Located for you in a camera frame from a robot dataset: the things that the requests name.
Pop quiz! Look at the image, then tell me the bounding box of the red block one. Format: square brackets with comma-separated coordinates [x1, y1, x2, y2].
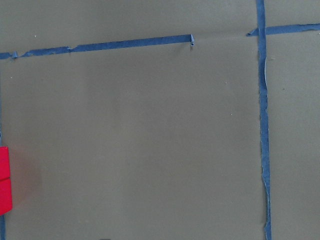
[0, 146, 11, 181]
[0, 178, 13, 216]

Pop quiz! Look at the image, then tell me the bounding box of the brown paper table cover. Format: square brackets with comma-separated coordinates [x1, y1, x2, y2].
[0, 0, 320, 240]

